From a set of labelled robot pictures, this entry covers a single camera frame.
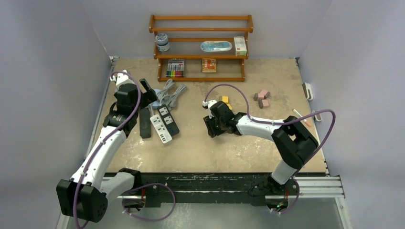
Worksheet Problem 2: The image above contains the round blue power socket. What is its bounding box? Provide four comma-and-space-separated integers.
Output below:
149, 100, 162, 110

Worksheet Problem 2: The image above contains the black power strip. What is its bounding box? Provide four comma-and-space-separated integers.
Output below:
139, 107, 151, 139
157, 104, 180, 136

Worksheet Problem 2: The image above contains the pink plug round socket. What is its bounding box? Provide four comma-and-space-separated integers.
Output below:
253, 93, 264, 101
258, 89, 270, 99

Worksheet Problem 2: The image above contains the white power strip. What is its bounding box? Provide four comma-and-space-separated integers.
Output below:
150, 114, 172, 144

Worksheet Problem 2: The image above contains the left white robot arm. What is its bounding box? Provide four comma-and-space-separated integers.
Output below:
56, 78, 157, 222

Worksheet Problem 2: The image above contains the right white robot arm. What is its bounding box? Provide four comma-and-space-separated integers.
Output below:
202, 100, 319, 194

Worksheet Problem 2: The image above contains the pack of coloured markers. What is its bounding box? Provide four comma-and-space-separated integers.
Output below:
166, 59, 185, 78

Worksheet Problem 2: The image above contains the small orange book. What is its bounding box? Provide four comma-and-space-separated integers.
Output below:
201, 58, 217, 73

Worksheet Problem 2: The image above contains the blue white round tin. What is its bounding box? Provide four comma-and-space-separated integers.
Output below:
155, 33, 170, 52

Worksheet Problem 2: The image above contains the wooden shelf rack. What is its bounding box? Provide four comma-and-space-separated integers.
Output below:
149, 15, 254, 82

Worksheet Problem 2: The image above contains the white green box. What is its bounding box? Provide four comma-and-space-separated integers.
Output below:
234, 36, 247, 56

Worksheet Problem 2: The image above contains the blue packaged toothbrush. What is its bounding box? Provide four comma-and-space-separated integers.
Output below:
200, 41, 232, 52

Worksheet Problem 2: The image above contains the orange white marker pen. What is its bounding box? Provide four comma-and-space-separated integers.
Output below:
292, 109, 312, 127

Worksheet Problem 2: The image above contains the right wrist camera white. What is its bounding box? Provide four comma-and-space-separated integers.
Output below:
202, 100, 218, 110

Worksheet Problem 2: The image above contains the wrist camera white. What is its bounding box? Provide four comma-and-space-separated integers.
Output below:
109, 70, 133, 91
202, 100, 218, 110

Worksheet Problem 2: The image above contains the bundled grey cable centre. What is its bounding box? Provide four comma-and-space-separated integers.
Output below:
155, 79, 188, 110

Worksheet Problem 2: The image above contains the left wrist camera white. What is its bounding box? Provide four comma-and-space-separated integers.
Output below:
109, 70, 133, 91

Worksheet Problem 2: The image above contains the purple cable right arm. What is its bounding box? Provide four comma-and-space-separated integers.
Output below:
204, 83, 336, 216

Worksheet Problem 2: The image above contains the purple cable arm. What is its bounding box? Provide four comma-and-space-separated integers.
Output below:
73, 71, 176, 229
204, 83, 336, 216

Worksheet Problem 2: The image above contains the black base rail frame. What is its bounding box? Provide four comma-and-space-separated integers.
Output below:
64, 172, 345, 209

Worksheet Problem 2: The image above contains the white wall bracket upper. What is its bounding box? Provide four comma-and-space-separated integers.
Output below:
302, 83, 314, 101

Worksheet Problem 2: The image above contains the white wall bracket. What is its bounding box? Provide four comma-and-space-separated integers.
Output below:
312, 110, 322, 122
302, 83, 314, 101

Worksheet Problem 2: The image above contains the white wall bracket lower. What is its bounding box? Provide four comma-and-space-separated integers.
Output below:
312, 110, 322, 122

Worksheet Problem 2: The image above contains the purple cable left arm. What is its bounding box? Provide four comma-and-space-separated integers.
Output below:
73, 71, 176, 229

